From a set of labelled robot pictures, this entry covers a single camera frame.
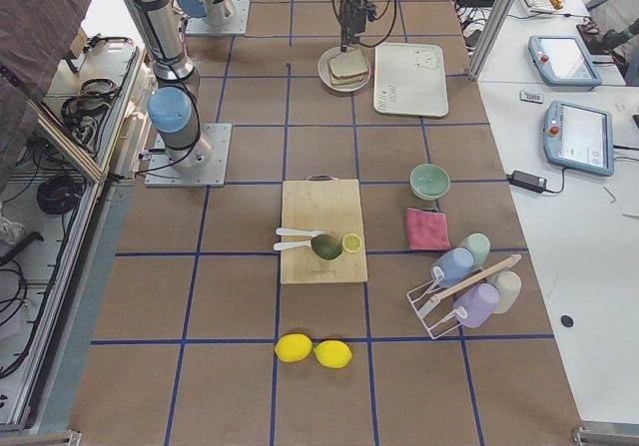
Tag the cream bear serving tray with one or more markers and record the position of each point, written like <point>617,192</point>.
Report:
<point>409,79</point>

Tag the aluminium frame post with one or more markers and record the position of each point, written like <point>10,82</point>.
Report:
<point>488,37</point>

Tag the black power adapter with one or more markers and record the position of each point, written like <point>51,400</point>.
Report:
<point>527,181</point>

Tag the white wire cup rack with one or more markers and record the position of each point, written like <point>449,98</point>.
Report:
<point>433,305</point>

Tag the green bowl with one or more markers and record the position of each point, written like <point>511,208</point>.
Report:
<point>429,182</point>

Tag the teach pendant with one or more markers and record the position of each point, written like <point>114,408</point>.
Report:
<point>563,61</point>
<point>579,137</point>

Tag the bread slice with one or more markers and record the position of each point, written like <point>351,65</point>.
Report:
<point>348,65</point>
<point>348,83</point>

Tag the beige cup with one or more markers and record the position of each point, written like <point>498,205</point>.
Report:
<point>508,284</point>

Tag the yellow lemon right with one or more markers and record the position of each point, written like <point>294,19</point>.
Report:
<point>333,354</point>

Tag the wooden cutting board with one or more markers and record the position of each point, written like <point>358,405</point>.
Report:
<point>333,206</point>

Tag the white plastic fork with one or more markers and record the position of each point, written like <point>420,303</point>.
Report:
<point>285,245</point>

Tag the pink cloth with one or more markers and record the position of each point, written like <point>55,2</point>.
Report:
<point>426,230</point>

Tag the green cup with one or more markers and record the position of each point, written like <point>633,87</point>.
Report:
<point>478,244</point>

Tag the teach pendant near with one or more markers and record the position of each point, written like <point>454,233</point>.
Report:
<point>579,137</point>

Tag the teach pendant far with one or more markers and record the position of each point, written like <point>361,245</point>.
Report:
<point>563,61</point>

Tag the yellow lemon left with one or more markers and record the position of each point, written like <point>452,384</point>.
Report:
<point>293,347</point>

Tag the avocado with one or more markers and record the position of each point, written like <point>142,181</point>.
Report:
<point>326,246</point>

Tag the purple cup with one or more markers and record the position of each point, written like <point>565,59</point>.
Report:
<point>476,305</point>

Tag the blue cup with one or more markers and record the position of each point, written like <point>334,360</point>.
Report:
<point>452,267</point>

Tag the white plastic knife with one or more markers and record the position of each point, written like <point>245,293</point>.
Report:
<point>286,231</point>

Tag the lemon half slice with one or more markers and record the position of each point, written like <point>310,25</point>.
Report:
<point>351,242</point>

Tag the yellow lemon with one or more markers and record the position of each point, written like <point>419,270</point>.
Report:
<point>333,354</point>
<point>293,347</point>

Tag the white round plate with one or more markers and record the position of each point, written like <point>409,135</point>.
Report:
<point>323,64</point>

